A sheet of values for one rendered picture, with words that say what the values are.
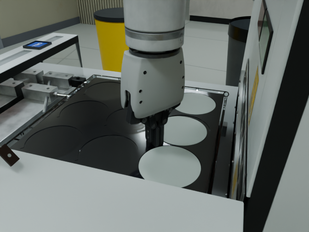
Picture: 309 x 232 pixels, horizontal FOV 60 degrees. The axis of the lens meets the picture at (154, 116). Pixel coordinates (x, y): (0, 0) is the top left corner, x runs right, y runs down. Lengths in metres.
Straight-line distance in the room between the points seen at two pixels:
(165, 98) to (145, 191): 0.16
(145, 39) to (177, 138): 0.21
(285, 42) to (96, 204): 0.23
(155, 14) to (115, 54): 2.02
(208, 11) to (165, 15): 5.15
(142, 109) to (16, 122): 0.33
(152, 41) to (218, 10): 5.10
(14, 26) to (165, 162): 4.29
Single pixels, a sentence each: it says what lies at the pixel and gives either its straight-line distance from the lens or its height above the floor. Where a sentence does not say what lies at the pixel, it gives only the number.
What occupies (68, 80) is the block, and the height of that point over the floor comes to 0.90.
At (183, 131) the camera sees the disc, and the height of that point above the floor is 0.90.
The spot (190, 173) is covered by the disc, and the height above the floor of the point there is 0.90.
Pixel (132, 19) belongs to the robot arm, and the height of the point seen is 1.12.
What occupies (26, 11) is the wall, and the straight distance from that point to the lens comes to 4.76.
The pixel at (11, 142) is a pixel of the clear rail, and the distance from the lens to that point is 0.55.
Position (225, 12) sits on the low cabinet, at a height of 0.21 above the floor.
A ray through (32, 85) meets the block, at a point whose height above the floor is 0.91.
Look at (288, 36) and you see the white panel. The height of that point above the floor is 1.14.
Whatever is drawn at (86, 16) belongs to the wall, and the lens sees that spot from 5.47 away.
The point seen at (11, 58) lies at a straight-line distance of 0.80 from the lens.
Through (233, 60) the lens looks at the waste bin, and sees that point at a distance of 2.22.
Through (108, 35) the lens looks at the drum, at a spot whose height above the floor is 0.60.
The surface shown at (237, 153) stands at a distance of 0.41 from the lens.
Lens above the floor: 1.19
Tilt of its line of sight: 32 degrees down
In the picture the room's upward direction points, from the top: straight up
